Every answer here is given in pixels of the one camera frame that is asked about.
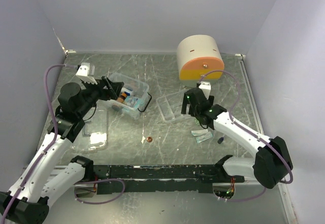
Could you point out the white gauze pad on lid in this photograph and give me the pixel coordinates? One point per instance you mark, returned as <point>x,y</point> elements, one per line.
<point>98,138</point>

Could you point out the clear teal packet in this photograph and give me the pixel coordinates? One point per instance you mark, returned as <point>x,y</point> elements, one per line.
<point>204,137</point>

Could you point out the clear plastic storage box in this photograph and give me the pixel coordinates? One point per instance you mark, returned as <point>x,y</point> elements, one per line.
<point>137,96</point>

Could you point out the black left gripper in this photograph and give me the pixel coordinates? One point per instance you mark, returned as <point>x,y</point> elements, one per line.
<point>114,91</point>

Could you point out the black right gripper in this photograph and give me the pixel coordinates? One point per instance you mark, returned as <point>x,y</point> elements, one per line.
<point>185,102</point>

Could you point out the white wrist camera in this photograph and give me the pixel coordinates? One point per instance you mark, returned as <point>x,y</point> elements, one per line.
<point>85,73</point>
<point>206,88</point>

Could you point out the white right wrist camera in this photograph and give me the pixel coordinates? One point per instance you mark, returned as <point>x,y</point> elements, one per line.
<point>206,88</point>

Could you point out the round drawer cabinet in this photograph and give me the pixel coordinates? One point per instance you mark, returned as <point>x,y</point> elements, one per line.
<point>196,56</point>

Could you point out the small dark blue cap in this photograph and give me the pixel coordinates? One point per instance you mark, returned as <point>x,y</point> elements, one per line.
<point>220,140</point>

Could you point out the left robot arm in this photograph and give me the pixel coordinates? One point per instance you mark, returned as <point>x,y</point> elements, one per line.
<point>29,199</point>

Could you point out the white blue ointment tube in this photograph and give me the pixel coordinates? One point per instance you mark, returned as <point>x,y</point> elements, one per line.
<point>128,91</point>

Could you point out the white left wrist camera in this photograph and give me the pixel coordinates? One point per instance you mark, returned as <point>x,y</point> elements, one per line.
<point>85,73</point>

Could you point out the amber bottle orange label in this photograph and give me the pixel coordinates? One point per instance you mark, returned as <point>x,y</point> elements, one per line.
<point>119,102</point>

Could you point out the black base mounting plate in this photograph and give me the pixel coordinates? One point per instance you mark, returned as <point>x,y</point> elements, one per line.
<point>159,178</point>

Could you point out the teal bandage packet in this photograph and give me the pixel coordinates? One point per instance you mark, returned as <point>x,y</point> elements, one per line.
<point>134,109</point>

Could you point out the clear plastic box lid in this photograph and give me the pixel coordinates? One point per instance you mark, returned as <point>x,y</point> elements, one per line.
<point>96,120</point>

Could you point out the clear compartment tray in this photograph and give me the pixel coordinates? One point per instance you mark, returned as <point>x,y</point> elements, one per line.
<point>170,107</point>

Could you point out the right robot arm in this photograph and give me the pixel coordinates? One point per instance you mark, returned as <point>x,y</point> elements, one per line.
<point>270,162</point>

